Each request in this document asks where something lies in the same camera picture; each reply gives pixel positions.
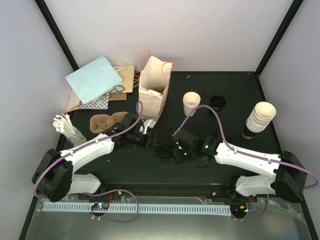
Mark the cream bear paper bag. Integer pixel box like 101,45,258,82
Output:
138,49,177,122

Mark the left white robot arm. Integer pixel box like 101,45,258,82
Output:
32,112,157,203

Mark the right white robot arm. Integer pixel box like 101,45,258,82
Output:
173,129,307,203

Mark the checkered paper bag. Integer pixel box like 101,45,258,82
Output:
77,93,110,110

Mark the brown kraft paper bag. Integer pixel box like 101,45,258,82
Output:
65,65,135,113

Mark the light blue paper bag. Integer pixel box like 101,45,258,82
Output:
65,55,122,104

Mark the white plastic cutlery bunch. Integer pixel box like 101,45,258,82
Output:
52,113,87,147

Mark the stack of white cups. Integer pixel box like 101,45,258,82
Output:
242,101,277,139

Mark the light blue cable chain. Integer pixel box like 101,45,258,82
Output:
42,201,233,218

